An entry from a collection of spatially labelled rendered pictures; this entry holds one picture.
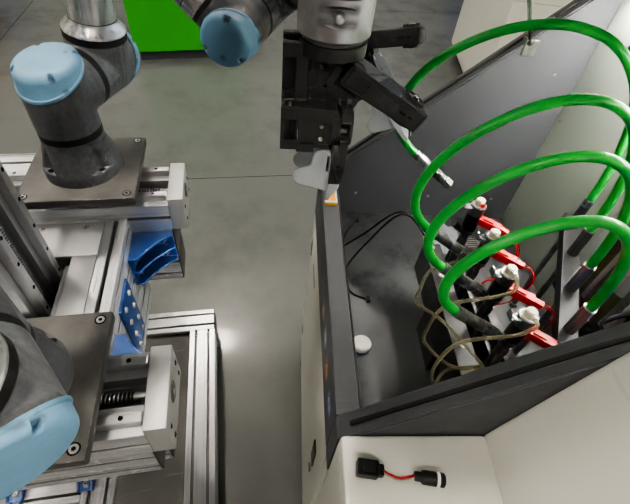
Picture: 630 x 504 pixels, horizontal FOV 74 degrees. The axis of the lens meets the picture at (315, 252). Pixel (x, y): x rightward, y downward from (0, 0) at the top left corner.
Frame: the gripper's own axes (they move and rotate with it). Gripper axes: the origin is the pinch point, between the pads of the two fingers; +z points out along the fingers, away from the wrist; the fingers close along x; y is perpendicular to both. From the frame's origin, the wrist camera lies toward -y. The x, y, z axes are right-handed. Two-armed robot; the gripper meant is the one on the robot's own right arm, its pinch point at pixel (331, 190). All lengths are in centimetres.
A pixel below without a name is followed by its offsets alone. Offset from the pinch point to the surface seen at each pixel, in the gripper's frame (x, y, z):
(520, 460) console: 28.4, -26.3, 21.4
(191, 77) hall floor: -291, 84, 125
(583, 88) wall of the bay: -40, -57, 1
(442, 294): 12.7, -14.5, 5.9
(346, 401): 16.9, -4.9, 29.8
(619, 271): 12.6, -35.5, 0.4
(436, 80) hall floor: -317, -127, 125
